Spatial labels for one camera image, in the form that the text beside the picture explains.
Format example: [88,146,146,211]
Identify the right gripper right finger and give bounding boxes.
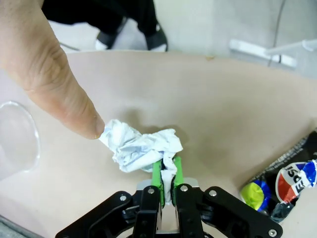
[173,156,283,238]

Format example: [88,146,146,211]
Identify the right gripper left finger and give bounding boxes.
[54,160,166,238]

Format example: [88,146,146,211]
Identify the white paper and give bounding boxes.
[99,119,184,206]

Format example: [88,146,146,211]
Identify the black Pepsi can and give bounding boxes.
[240,130,317,224]

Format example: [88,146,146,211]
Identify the clear plastic cup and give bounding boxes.
[0,100,41,179]

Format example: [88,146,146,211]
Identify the person's right hand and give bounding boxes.
[0,0,106,140]

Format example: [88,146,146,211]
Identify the black white shoe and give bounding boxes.
[95,17,126,50]
[145,24,169,53]

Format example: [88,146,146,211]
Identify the white power strip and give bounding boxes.
[229,38,297,68]

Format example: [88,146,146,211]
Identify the person's black trousers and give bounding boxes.
[41,0,159,37]

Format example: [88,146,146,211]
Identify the thin grey cable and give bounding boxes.
[268,0,286,66]

